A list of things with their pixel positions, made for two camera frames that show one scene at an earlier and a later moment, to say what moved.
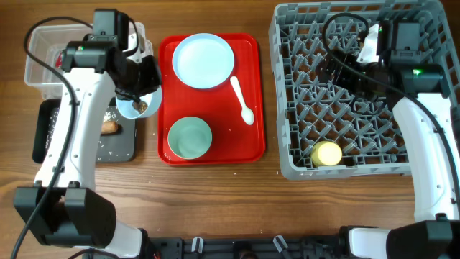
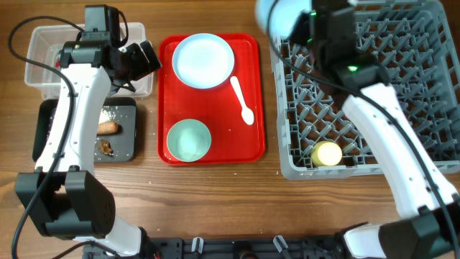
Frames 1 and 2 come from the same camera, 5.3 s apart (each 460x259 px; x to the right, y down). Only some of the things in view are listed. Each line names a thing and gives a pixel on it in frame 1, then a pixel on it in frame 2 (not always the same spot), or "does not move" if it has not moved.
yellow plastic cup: x=325 y=153 does not move
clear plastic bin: x=46 y=42 does not move
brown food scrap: x=141 y=106 → x=106 y=147
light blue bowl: x=152 y=99 → x=278 y=18
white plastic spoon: x=247 y=114 does not move
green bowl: x=190 y=137 does not move
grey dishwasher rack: x=325 y=134 does not move
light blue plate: x=203 y=60 does not move
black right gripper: x=346 y=62 → x=297 y=34
